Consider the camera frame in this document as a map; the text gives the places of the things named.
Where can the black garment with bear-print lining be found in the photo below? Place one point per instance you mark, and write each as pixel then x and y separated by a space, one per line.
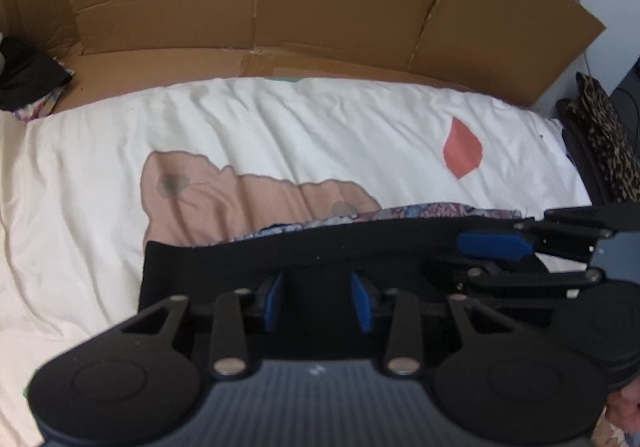
pixel 320 262

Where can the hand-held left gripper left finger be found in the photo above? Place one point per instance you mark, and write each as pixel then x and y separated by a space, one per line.
pixel 274 302

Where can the black cloth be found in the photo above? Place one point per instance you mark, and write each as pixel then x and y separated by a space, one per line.
pixel 30 77

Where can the white cartoon-print bed sheet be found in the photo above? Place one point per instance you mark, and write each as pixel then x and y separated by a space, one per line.
pixel 300 137

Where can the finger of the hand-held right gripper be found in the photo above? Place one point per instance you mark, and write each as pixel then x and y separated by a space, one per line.
pixel 492 245
pixel 525 282

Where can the floral print cloth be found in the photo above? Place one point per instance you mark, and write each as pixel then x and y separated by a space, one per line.
pixel 42 107

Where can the leopard print garment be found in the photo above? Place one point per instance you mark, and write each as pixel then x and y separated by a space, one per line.
pixel 607 137

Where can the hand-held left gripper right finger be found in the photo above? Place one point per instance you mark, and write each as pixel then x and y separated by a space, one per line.
pixel 361 302

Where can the person's right hand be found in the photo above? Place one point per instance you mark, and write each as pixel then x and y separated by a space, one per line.
pixel 627 417

